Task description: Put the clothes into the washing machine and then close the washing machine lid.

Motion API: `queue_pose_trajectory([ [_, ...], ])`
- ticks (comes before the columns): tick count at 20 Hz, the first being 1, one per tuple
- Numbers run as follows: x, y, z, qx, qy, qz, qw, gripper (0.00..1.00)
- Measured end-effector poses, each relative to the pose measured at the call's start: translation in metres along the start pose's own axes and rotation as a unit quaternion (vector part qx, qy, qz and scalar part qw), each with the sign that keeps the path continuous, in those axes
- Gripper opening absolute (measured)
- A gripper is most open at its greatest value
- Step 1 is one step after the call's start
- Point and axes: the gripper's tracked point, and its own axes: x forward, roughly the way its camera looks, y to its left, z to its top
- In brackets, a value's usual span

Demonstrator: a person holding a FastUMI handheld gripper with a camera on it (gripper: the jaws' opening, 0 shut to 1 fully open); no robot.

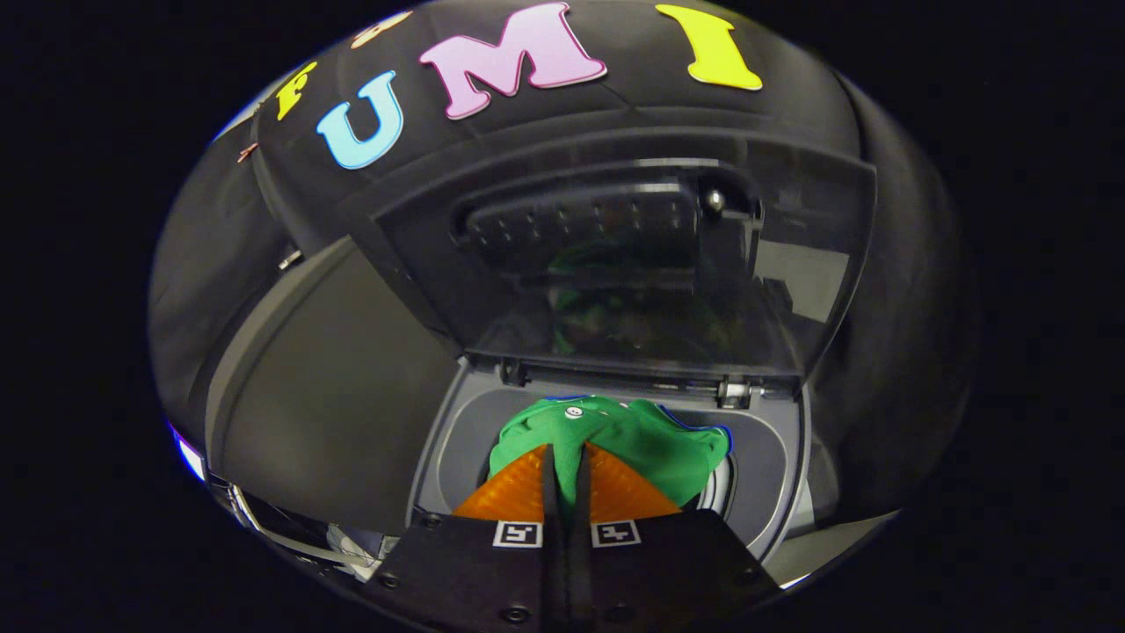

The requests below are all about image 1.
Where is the dark washing machine lid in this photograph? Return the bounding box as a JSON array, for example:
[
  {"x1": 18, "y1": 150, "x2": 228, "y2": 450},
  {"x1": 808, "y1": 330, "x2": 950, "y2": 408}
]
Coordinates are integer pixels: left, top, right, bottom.
[{"x1": 337, "y1": 132, "x2": 880, "y2": 389}]

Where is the green polo shirt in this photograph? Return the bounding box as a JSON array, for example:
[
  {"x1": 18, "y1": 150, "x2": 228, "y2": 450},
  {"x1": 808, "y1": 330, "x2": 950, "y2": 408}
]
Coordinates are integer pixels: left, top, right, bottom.
[{"x1": 487, "y1": 395, "x2": 733, "y2": 513}]

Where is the grey box cabinet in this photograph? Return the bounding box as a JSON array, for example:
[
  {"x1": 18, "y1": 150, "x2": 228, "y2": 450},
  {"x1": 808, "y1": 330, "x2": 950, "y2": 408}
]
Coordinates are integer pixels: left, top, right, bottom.
[{"x1": 205, "y1": 236, "x2": 464, "y2": 537}]

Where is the black backdrop cloth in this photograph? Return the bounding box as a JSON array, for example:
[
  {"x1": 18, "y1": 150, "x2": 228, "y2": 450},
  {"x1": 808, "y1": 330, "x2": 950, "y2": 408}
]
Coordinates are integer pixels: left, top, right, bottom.
[{"x1": 148, "y1": 0, "x2": 981, "y2": 528}]

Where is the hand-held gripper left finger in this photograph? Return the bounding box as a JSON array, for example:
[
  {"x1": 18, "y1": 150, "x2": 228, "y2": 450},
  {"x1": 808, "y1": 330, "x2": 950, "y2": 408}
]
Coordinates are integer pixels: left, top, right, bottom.
[{"x1": 362, "y1": 443, "x2": 568, "y2": 633}]

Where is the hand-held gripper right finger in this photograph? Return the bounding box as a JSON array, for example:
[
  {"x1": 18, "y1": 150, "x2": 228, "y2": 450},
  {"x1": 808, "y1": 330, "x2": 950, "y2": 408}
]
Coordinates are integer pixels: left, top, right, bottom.
[{"x1": 567, "y1": 442, "x2": 785, "y2": 633}]

